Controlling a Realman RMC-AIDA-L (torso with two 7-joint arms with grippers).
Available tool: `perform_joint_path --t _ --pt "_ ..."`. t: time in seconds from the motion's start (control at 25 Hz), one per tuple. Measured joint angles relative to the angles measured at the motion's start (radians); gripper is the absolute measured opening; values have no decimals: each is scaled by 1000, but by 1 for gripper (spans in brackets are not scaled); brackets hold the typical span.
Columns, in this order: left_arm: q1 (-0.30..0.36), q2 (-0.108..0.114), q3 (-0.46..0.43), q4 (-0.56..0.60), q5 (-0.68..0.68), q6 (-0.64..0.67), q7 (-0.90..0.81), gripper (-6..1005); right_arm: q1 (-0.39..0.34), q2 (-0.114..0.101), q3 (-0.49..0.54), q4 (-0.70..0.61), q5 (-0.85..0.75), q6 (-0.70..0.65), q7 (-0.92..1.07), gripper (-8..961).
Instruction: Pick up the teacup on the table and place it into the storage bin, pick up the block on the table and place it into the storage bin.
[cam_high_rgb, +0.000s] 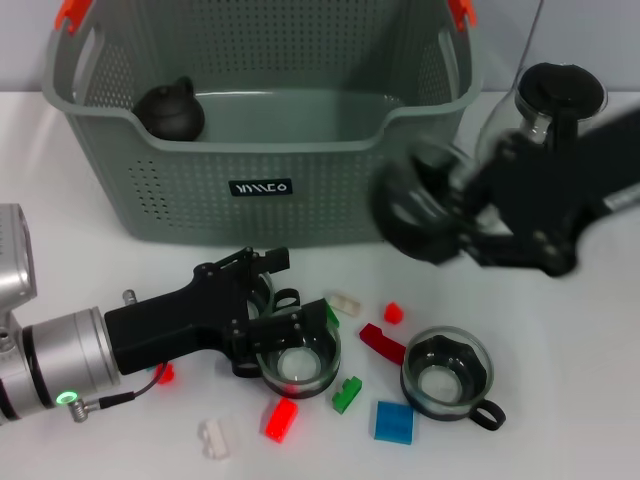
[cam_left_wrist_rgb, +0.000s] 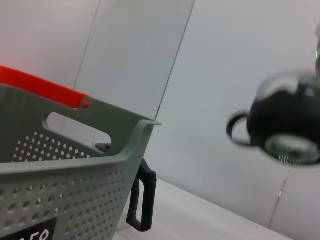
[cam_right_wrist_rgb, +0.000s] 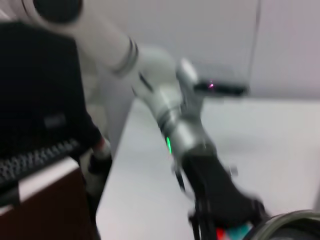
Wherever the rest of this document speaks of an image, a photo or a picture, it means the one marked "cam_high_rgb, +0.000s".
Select grey perforated storage bin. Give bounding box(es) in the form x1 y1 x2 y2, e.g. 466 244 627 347
40 0 485 249

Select small black clay teapot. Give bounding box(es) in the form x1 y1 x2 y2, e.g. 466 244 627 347
132 75 207 142

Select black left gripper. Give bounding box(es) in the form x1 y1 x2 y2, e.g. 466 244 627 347
103 246 332 377

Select green stepped building block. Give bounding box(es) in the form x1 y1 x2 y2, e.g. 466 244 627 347
331 375 363 415

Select translucent white building block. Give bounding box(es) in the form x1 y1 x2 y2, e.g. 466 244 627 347
324 289 364 317

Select black cable with silver plug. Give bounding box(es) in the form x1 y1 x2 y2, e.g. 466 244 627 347
69 362 171 424

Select glass teacup with black base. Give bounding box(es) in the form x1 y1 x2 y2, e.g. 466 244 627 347
247 272 301 321
399 325 506 431
369 142 476 266
232 319 344 401

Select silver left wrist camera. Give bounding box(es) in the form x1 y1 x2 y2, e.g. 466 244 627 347
0 203 37 321

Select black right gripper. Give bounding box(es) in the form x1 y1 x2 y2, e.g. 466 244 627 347
439 102 640 276

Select blue square building block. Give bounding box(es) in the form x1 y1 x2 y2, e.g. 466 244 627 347
372 399 416 445

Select glass pitcher with black lid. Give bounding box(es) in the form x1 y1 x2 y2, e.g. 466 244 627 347
474 62 609 169

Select dark red long building block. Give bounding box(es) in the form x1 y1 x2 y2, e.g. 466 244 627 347
358 322 407 365

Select bright red rectangular building block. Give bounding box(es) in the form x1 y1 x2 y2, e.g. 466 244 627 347
259 397 300 444

